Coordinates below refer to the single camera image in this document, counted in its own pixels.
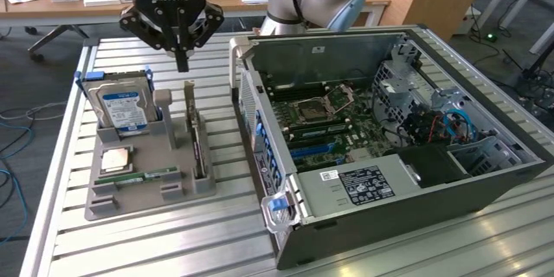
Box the graphics card with black fan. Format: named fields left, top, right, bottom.
left=181, top=80, right=209, bottom=181

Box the blue label hard drive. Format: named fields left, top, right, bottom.
left=74, top=65, right=157, bottom=128

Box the grey desk leg with casters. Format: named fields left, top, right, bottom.
left=25, top=25, right=92, bottom=62

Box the silver hard disk blue label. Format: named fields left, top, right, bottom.
left=84, top=74, right=157, bottom=136

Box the CPU socket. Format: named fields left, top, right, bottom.
left=292, top=97, right=335, bottom=126

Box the grey plastic parts rack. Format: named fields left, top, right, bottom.
left=84, top=88, right=217, bottom=221

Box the metal socket cover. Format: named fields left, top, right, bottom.
left=324, top=82, right=361, bottom=119

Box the silver CPU chip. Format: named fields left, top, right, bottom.
left=98, top=149, right=132, bottom=173

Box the RAM stick with white labels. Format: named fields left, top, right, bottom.
left=296, top=124, right=349, bottom=136

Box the perforated metal drive cage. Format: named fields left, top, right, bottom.
left=371, top=59, right=438, bottom=122

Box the green RAM stick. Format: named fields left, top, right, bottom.
left=93, top=166, right=180, bottom=186

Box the silver chipset heatsink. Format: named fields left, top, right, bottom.
left=348, top=149, right=373, bottom=162

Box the wooden cabinet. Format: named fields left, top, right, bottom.
left=357, top=0, right=496, bottom=41

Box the grey power supply unit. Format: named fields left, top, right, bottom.
left=292, top=153, right=424, bottom=220

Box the blue case latch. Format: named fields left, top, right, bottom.
left=267, top=192, right=289, bottom=215

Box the white power box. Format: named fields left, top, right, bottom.
left=462, top=6, right=483, bottom=36

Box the black equipment stand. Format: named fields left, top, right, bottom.
left=500, top=38, right=554, bottom=119

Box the metal disk bay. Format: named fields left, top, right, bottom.
left=444, top=136, right=524, bottom=177

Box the open black PC case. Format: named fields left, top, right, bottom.
left=228, top=28, right=554, bottom=271

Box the white floor cable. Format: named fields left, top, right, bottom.
left=0, top=101, right=68, bottom=121

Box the black wire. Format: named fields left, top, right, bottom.
left=369, top=87, right=412, bottom=149

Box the red wire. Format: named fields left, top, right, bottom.
left=431, top=116, right=462, bottom=143

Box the blue floor cable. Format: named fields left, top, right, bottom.
left=0, top=121, right=33, bottom=245

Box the blue disk wire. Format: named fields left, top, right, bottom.
left=443, top=108, right=479, bottom=144

